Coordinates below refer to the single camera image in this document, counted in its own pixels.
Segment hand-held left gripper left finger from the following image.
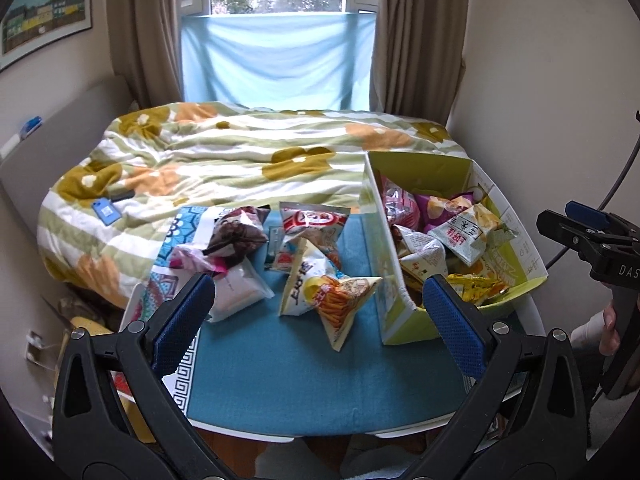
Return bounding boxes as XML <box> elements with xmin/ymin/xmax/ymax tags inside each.
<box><xmin>50</xmin><ymin>272</ymin><xmax>223</xmax><ymax>480</ymax></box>

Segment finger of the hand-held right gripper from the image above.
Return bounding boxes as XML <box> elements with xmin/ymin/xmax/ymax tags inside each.
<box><xmin>536</xmin><ymin>210</ymin><xmax>617</xmax><ymax>262</ymax></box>
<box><xmin>565</xmin><ymin>201</ymin><xmax>626</xmax><ymax>233</ymax></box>

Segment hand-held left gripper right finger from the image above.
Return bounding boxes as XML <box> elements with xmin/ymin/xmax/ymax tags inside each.
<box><xmin>402</xmin><ymin>274</ymin><xmax>588</xmax><ymax>480</ymax></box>

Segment green cardboard box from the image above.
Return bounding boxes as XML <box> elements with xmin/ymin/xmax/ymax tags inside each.
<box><xmin>361</xmin><ymin>151</ymin><xmax>548</xmax><ymax>346</ymax></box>

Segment heap of snack packets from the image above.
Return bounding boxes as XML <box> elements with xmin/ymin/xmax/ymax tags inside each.
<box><xmin>377</xmin><ymin>175</ymin><xmax>521</xmax><ymax>308</ymax></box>

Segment pile of snack packets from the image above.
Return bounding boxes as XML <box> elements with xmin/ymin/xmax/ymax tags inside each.
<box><xmin>170</xmin><ymin>201</ymin><xmax>383</xmax><ymax>353</ymax></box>

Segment person's right hand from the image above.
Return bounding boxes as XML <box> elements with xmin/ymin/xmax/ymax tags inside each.
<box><xmin>597</xmin><ymin>300</ymin><xmax>626</xmax><ymax>356</ymax></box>

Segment yellow bag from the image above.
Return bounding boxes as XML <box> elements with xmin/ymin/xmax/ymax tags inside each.
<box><xmin>70</xmin><ymin>316</ymin><xmax>118</xmax><ymax>336</ymax></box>

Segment camouflage cloth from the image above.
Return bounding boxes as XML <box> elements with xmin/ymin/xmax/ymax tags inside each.
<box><xmin>42</xmin><ymin>295</ymin><xmax>121</xmax><ymax>321</ymax></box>

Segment blue patterned tablecloth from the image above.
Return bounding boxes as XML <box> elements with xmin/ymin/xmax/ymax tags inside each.
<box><xmin>132</xmin><ymin>205</ymin><xmax>481</xmax><ymax>436</ymax></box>

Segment blue card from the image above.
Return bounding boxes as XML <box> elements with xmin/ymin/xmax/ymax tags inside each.
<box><xmin>92</xmin><ymin>197</ymin><xmax>120</xmax><ymax>223</ymax></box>

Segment floral blanket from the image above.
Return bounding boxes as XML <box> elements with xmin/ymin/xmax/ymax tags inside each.
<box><xmin>37</xmin><ymin>101</ymin><xmax>481</xmax><ymax>311</ymax></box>

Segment grey headboard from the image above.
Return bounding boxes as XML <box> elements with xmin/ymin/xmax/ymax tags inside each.
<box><xmin>0</xmin><ymin>76</ymin><xmax>138</xmax><ymax>211</ymax></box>

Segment brown curtain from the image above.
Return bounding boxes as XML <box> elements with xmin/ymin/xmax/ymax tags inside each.
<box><xmin>107</xmin><ymin>0</ymin><xmax>213</xmax><ymax>111</ymax></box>
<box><xmin>367</xmin><ymin>0</ymin><xmax>471</xmax><ymax>126</ymax></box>

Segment light blue cloth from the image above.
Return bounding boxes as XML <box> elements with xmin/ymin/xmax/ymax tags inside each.
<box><xmin>180</xmin><ymin>11</ymin><xmax>377</xmax><ymax>111</ymax></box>

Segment framed picture of houses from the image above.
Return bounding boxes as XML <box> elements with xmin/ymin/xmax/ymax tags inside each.
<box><xmin>0</xmin><ymin>0</ymin><xmax>95</xmax><ymax>72</ymax></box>

